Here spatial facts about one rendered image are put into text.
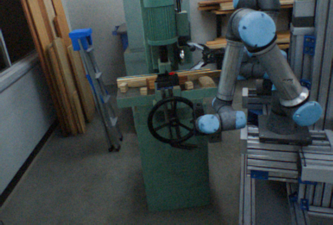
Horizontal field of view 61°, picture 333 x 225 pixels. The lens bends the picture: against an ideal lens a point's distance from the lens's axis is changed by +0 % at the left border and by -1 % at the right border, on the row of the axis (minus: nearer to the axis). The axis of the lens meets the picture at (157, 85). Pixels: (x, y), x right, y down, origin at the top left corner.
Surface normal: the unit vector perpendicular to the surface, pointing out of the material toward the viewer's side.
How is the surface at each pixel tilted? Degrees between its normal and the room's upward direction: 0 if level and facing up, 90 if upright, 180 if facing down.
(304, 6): 90
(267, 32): 84
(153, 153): 90
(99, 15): 90
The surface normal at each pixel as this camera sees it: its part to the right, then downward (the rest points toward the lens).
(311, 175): -0.29, 0.39
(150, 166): 0.07, 0.37
